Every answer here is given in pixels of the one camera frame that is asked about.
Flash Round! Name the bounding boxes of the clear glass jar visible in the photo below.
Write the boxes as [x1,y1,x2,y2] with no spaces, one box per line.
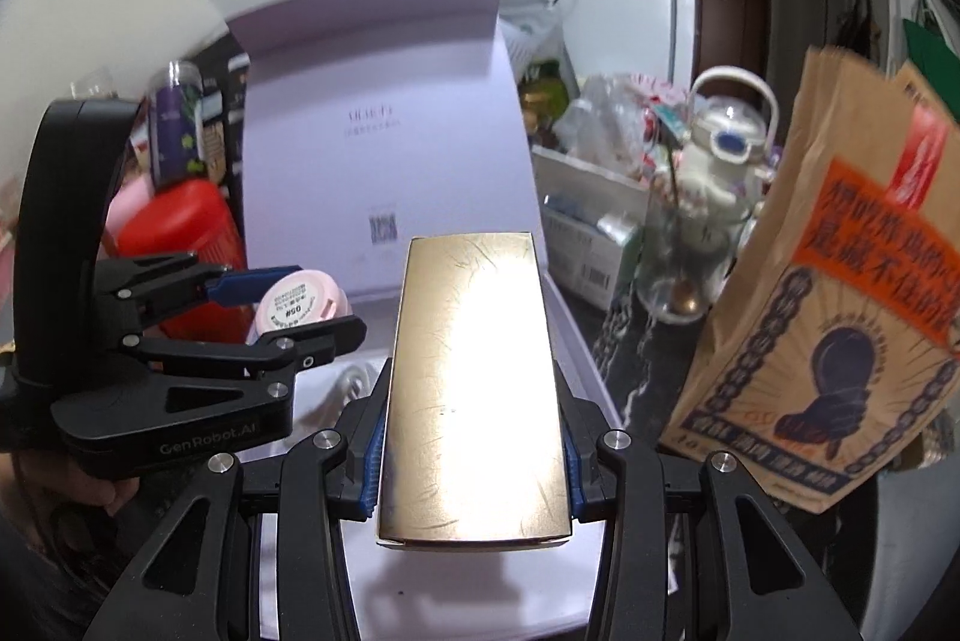
[635,170,747,324]

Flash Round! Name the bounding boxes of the pink round compact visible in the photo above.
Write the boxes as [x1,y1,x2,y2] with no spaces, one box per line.
[245,270,353,345]

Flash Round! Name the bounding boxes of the brown door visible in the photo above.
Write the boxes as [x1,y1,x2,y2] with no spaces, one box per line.
[693,0,771,79]

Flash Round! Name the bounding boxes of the gold rectangular case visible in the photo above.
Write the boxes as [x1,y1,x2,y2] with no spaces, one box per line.
[377,233,573,550]

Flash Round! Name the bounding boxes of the clear hair claw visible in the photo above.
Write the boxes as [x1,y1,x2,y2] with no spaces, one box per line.
[332,363,379,407]

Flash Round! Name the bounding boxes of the lavender gift box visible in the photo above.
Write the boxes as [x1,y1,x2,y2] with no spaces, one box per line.
[229,0,604,639]

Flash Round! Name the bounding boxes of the purple can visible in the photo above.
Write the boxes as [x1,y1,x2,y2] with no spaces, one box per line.
[148,61,205,191]

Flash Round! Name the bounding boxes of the white teapot kettle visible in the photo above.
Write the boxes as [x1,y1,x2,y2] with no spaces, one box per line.
[675,65,779,244]

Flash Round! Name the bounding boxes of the white medicine box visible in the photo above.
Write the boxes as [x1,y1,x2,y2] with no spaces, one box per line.
[530,145,647,311]

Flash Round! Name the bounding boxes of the brown paper bag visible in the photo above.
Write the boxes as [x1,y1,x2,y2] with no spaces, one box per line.
[661,47,958,513]

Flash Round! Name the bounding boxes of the red canister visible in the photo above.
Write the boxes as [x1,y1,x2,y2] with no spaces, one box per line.
[116,178,252,343]

